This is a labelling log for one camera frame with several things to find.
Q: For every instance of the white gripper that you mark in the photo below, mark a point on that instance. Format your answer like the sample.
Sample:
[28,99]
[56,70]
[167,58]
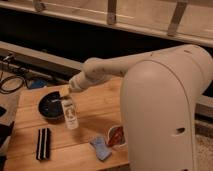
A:
[77,83]

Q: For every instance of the white plastic bottle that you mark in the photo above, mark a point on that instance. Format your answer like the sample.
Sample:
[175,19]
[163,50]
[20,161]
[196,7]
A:
[69,113]

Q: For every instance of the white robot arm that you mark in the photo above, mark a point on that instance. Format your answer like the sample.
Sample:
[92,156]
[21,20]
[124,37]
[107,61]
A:
[158,97]

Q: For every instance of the dark blue bowl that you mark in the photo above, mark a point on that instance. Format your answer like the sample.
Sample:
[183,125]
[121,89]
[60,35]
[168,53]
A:
[50,106]

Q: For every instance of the blue object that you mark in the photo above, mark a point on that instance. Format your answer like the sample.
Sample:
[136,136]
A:
[36,83]

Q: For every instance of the wooden board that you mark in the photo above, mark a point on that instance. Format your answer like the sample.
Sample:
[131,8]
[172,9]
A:
[97,110]

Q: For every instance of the black white striped block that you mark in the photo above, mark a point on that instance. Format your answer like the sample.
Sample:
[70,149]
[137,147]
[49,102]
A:
[43,144]

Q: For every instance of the red snack packet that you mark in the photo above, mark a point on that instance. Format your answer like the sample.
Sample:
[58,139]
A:
[116,136]

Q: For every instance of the blue cloth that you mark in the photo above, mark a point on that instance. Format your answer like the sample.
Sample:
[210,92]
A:
[101,149]

